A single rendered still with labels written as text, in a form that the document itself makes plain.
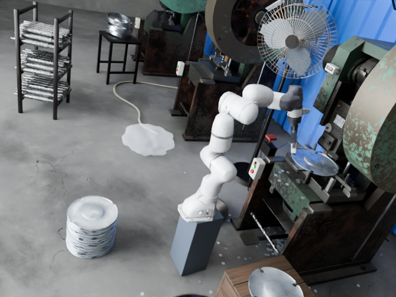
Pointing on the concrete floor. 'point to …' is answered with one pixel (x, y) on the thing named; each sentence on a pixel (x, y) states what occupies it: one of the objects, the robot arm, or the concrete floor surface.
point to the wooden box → (243, 279)
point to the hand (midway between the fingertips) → (293, 147)
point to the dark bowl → (222, 207)
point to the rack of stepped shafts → (43, 59)
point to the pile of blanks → (89, 240)
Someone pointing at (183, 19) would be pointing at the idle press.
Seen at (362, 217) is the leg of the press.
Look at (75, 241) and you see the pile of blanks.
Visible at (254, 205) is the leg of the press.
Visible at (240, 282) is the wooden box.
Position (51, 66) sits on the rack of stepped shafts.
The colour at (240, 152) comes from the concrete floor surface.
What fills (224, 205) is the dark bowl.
